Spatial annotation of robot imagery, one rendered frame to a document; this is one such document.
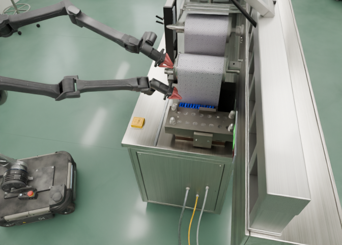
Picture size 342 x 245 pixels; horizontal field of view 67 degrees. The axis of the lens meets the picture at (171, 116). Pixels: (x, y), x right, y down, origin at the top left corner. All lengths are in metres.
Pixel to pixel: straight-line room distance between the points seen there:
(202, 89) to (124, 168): 1.33
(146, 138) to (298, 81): 0.87
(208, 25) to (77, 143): 1.86
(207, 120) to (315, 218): 0.82
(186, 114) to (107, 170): 1.28
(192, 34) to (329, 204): 1.08
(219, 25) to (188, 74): 0.33
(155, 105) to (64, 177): 1.05
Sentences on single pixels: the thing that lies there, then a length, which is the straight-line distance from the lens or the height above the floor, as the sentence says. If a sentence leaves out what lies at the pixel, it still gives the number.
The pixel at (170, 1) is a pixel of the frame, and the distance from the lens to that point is 1.67.
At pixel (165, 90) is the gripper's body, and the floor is 1.13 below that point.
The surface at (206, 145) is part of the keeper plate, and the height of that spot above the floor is 0.93.
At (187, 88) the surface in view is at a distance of 1.47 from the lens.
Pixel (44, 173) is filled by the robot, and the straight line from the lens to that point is 2.43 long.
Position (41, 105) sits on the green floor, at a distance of 3.40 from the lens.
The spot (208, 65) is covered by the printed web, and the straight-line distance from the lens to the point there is 1.38.
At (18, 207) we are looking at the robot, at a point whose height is 0.24.
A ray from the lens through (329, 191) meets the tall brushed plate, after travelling 0.87.
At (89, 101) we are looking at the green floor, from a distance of 3.22.
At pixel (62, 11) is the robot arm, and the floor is 1.46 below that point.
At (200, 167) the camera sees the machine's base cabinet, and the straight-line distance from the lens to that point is 1.61.
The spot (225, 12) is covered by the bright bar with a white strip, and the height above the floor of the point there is 1.45.
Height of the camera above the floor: 2.13
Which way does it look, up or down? 48 degrees down
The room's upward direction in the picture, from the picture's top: 3 degrees counter-clockwise
